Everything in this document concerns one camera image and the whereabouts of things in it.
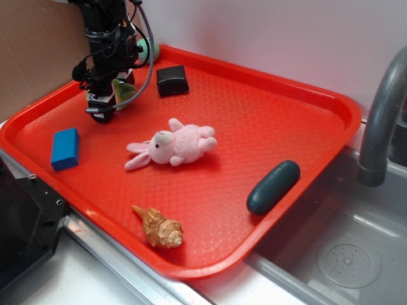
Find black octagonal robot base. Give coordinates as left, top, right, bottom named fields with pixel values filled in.
left=1, top=159, right=67, bottom=290

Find dark oblong capsule case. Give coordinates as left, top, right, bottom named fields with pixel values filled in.
left=246, top=160, right=301, bottom=215

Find grey braided cable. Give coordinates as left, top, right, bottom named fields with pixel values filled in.
left=85, top=0, right=156, bottom=114

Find black rounded box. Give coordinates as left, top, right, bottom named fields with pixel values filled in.
left=156, top=65, right=190, bottom=97

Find green textured ball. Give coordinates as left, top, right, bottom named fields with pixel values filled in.
left=137, top=38, right=160, bottom=64

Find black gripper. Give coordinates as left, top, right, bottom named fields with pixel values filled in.
left=71, top=25, right=144, bottom=125

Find tan spiral seashell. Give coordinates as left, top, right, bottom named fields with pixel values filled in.
left=132, top=205, right=183, bottom=249

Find blue rectangular block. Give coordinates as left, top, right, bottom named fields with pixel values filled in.
left=51, top=128, right=80, bottom=171

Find pink plush bunny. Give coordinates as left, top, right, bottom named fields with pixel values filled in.
left=125, top=118, right=217, bottom=170

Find red plastic tray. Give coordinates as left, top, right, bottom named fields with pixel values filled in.
left=1, top=46, right=361, bottom=280

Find brown cardboard panel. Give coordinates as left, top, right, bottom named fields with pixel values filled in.
left=1, top=1, right=90, bottom=121

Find grey toy sink basin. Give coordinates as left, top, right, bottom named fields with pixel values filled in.
left=247, top=149, right=406, bottom=304

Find grey toy faucet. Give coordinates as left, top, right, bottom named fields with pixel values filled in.
left=357, top=48, right=406, bottom=187

